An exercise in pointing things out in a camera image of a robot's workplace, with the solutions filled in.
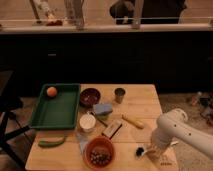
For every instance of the white dish brush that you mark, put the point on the white dish brush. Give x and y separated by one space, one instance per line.
141 151

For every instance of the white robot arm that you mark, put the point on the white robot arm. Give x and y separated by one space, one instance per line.
173 124

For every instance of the dark purple bowl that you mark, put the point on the dark purple bowl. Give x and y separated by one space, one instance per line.
89 97

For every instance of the wooden block brush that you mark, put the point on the wooden block brush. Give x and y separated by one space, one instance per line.
112 128

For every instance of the orange bowl with beads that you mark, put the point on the orange bowl with beads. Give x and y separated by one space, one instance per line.
99 153

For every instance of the metal cup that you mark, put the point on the metal cup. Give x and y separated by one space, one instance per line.
119 94

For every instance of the blue sponge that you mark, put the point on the blue sponge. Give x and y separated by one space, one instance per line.
102 108

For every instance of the white round container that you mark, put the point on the white round container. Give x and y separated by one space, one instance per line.
87 122

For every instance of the green plastic tray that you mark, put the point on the green plastic tray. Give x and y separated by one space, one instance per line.
57 113

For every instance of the orange fruit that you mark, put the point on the orange fruit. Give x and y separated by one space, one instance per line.
51 92

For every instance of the clear plastic bag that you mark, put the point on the clear plastic bag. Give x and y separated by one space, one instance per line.
82 141

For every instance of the green cucumber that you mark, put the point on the green cucumber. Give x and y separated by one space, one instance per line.
50 144

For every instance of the black chair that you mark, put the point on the black chair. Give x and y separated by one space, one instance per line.
6 109

